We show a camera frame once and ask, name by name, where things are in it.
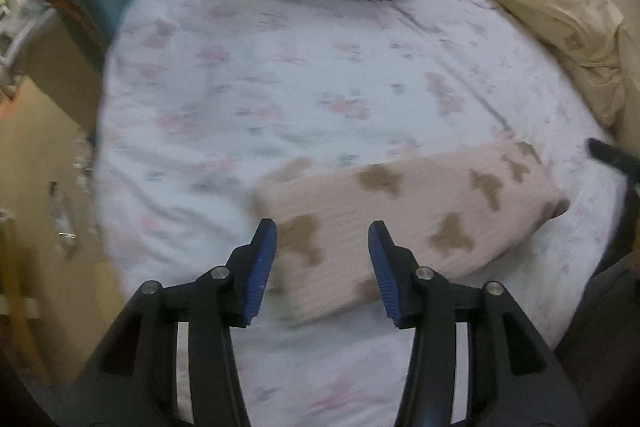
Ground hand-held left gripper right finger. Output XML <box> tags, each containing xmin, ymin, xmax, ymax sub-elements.
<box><xmin>367</xmin><ymin>221</ymin><xmax>586</xmax><ymax>427</ymax></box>

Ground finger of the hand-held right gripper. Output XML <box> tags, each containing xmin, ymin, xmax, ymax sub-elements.
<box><xmin>586</xmin><ymin>137</ymin><xmax>640</xmax><ymax>188</ymax></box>

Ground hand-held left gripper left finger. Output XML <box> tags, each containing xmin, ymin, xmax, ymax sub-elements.
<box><xmin>65</xmin><ymin>218</ymin><xmax>278</xmax><ymax>427</ymax></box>

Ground pink bear-print pants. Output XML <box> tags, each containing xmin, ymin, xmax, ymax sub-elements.
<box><xmin>248</xmin><ymin>139</ymin><xmax>571</xmax><ymax>325</ymax></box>

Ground person's dark clothing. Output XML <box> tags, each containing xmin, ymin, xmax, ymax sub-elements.
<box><xmin>552</xmin><ymin>252</ymin><xmax>640</xmax><ymax>427</ymax></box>

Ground white floral bed sheet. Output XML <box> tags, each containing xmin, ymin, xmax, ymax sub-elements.
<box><xmin>92</xmin><ymin>0</ymin><xmax>621</xmax><ymax>427</ymax></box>

